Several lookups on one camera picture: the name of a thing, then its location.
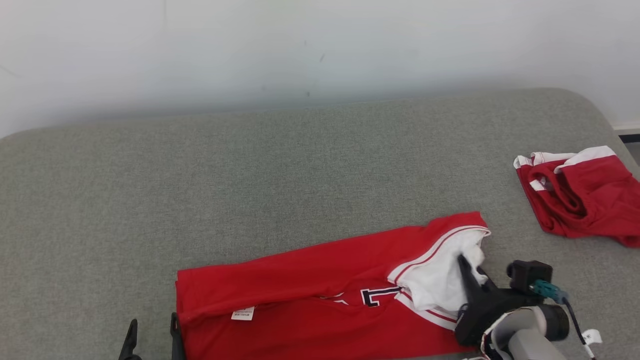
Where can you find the red shorts white waistband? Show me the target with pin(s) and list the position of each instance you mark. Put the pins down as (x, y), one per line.
(600, 200)

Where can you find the white wall skirting board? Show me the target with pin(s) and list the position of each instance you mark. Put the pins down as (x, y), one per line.
(627, 127)

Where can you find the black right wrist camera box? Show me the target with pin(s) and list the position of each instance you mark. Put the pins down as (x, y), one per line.
(530, 272)

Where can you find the grey fabric sofa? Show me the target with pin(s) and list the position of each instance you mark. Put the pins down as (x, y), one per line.
(200, 200)

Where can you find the red basketball jersey white sleeves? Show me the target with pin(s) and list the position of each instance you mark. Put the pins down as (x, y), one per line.
(300, 280)

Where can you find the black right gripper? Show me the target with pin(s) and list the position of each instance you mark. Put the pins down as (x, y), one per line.
(485, 312)

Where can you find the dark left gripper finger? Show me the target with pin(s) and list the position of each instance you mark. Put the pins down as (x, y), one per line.
(177, 342)
(130, 347)

